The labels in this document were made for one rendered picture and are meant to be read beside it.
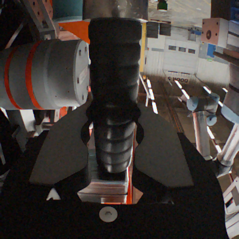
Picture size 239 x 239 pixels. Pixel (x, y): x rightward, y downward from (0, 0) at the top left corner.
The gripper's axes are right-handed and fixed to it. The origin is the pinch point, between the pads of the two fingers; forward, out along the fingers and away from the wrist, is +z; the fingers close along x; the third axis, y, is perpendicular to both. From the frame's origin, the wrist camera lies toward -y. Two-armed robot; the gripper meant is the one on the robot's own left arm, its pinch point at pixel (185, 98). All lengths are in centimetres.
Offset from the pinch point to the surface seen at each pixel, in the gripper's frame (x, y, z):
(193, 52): -774, 31, 1053
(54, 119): 84, 8, -49
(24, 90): 84, 27, -70
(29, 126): 88, 15, -63
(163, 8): 46, 53, -27
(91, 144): 72, 19, -73
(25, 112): 88, 19, -63
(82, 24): 79, 40, -13
